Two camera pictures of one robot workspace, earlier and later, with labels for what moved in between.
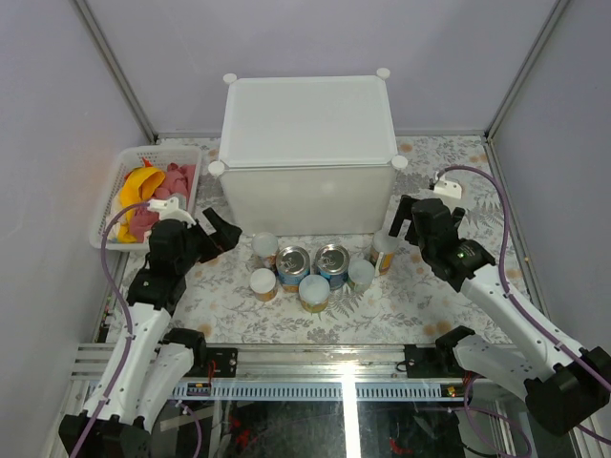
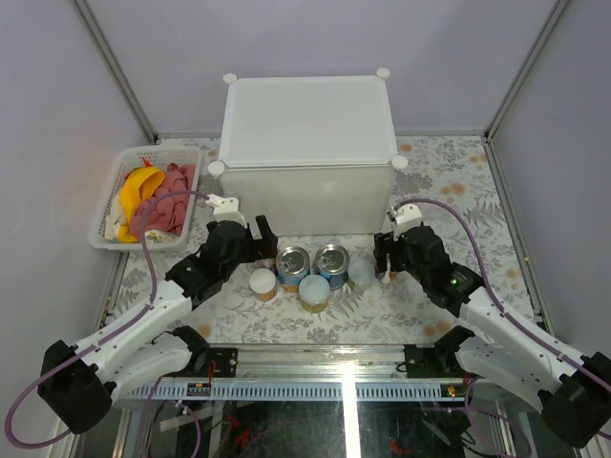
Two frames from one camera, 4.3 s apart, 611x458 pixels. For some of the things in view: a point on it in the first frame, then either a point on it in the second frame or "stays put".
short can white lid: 263,283 stays put
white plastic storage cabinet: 309,156 stays put
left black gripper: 227,236 → 265,248
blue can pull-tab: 331,260 stays put
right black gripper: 404,212 → 383,244
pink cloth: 179,181 stays put
